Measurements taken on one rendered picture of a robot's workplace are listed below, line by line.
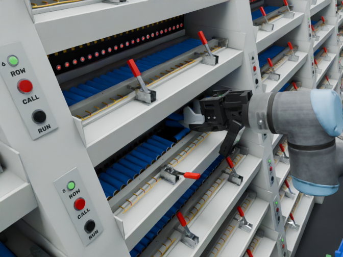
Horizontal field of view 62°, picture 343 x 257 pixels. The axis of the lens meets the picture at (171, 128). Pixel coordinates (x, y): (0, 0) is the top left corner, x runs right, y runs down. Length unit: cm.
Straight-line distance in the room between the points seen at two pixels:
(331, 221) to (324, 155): 129
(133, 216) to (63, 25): 36
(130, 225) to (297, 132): 37
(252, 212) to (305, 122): 58
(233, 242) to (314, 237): 86
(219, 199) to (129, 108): 43
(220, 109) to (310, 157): 21
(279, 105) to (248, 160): 45
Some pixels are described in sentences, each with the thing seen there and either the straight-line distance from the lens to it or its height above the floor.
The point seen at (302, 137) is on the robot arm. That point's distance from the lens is 61.
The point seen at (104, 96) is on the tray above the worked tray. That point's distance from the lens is 57.
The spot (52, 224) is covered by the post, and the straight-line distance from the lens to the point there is 46.
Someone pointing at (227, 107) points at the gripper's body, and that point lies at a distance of 68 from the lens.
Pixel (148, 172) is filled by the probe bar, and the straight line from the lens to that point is 64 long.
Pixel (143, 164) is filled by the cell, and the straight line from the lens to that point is 67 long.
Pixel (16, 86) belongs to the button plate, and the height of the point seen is 123.
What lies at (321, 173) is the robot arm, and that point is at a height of 91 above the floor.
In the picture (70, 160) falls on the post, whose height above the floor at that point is 111.
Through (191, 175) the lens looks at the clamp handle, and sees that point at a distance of 61.
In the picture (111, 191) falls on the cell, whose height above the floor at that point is 97.
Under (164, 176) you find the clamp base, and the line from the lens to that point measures 66.
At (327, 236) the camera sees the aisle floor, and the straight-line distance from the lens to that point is 182.
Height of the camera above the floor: 127
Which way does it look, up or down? 21 degrees down
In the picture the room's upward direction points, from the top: 16 degrees counter-clockwise
